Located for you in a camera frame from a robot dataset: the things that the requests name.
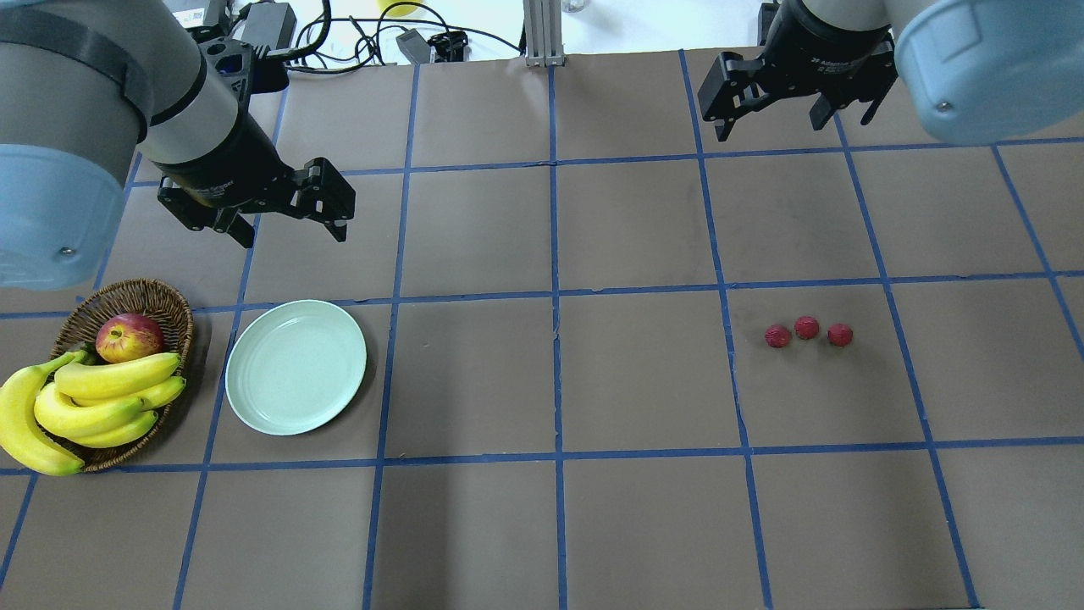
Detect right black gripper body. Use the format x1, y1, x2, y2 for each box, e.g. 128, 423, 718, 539
760, 1, 896, 107

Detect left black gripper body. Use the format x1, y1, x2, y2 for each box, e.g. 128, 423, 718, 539
158, 119, 295, 231

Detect red strawberry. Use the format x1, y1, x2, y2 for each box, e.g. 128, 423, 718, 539
764, 324, 793, 350
827, 323, 854, 347
793, 315, 821, 341

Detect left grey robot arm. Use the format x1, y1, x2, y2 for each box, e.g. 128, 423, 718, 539
1, 1, 356, 293

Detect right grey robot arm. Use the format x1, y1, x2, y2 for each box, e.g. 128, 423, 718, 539
697, 1, 1083, 144

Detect light green plate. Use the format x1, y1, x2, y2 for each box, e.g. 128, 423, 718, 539
224, 300, 367, 436

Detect red apple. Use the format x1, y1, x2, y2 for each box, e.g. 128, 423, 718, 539
94, 313, 165, 363

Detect black power adapter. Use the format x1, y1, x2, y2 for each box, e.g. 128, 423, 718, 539
227, 1, 296, 63

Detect brown wicker basket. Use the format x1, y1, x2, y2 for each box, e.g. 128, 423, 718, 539
47, 278, 195, 473

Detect yellow banana bunch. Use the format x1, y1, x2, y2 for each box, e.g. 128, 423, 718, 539
1, 351, 186, 476

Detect black cables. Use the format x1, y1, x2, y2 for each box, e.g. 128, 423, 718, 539
279, 0, 526, 75

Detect aluminium profile post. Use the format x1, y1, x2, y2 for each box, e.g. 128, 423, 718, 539
522, 0, 567, 67

